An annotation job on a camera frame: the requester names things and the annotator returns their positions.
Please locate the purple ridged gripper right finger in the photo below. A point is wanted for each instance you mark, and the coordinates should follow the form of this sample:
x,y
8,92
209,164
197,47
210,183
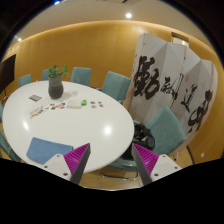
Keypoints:
x,y
151,166

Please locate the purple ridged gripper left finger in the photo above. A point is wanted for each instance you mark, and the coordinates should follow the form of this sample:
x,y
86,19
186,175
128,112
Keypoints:
x,y
71,165

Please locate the blue folded towel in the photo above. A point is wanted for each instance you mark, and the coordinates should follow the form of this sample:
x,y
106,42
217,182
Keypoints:
x,y
41,150

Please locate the black bag on chair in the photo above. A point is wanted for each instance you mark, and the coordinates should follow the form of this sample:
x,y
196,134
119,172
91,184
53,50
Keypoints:
x,y
142,137

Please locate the teal chair near right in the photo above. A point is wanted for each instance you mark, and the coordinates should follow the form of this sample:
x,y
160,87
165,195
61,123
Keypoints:
x,y
168,135

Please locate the clear plastic box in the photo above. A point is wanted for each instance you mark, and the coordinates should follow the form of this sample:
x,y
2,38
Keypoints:
x,y
74,104

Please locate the green small object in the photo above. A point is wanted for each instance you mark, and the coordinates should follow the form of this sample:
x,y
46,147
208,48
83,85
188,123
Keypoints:
x,y
84,102

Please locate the scattered coloured pieces middle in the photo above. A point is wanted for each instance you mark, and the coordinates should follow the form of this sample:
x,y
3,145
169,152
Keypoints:
x,y
54,106

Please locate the scattered coloured pieces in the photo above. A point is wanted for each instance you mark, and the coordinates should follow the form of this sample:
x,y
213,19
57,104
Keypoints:
x,y
54,106
95,104

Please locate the scattered coloured pieces right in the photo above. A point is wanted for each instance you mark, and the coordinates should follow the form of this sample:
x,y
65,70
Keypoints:
x,y
95,104

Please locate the colourful sticker sheet left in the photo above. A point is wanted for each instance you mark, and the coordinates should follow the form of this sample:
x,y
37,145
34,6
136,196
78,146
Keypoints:
x,y
37,112

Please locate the grey card on table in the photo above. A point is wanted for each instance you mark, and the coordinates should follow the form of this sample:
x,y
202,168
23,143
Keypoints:
x,y
35,98

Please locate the teal chair far right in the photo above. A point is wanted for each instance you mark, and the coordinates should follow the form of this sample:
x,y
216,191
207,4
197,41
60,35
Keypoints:
x,y
116,86

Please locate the grey vase with green plant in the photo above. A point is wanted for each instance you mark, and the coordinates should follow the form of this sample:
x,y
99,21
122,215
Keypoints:
x,y
55,88

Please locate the teal chair far middle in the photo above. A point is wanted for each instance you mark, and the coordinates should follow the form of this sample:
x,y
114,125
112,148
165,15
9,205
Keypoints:
x,y
81,75

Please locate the white calligraphy folding screen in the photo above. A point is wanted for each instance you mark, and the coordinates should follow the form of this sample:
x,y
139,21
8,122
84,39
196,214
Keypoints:
x,y
172,75

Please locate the teal chair behind vase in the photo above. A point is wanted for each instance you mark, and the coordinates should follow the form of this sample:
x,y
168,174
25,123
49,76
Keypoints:
x,y
45,74

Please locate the teal chair far left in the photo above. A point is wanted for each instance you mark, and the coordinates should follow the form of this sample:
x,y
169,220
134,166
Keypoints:
x,y
24,80

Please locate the dark wall screen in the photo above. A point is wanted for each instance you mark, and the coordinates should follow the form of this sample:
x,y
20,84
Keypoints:
x,y
7,72

